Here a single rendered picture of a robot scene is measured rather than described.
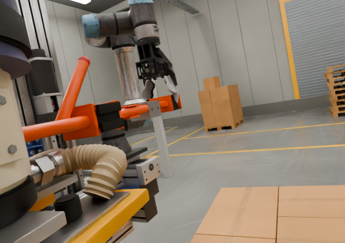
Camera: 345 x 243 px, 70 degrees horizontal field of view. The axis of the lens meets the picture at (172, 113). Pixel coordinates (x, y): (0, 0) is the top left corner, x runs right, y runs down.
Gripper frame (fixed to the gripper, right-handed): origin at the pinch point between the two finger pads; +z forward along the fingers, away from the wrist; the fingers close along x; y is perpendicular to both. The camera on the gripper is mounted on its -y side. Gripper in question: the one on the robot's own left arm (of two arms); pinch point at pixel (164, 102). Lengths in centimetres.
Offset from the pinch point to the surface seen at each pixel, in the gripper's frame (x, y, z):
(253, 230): 13, -45, 71
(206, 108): -183, -699, 52
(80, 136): 1.0, 39.8, 2.6
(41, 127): 3.8, 49.4, -0.3
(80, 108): 2.4, 39.8, -2.2
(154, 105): 3.6, 14.2, 0.0
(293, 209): 32, -67, 71
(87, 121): 3.9, 40.5, 0.2
